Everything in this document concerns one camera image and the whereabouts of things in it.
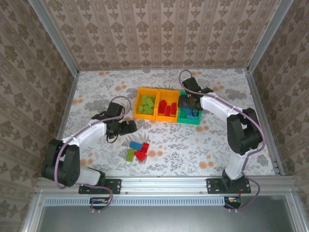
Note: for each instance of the orange plastic bin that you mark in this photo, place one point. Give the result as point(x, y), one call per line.
point(166, 118)
point(140, 116)

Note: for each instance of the green plastic bin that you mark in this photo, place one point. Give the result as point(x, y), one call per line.
point(183, 121)

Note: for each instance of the aluminium side rail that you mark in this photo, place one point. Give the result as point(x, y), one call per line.
point(64, 120)
point(264, 120)

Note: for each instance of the long lime lego brick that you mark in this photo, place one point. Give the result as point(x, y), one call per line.
point(144, 98)
point(130, 155)

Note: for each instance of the aluminium mounting rail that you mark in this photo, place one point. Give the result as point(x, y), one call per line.
point(164, 184)

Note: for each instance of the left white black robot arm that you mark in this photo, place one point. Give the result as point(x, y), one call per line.
point(84, 135)

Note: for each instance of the small red lego brick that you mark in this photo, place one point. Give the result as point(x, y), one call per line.
point(136, 153)
point(168, 111)

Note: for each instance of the aluminium frame post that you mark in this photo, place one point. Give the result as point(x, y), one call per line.
point(267, 36)
point(56, 36)

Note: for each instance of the grey metal panel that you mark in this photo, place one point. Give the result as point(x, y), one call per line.
point(157, 220)

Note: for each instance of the floral table cover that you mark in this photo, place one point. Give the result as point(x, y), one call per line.
point(193, 145)

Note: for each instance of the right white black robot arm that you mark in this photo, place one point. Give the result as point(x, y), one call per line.
point(217, 106)

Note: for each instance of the small lime lego brick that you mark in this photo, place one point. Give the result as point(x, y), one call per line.
point(140, 108)
point(151, 101)

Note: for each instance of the long red lego brick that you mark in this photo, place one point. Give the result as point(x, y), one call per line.
point(163, 106)
point(142, 157)
point(144, 147)
point(173, 109)

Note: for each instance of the large lime lego brick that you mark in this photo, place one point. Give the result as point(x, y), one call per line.
point(148, 110)

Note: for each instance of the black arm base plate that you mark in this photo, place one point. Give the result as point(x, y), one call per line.
point(213, 186)
point(116, 186)

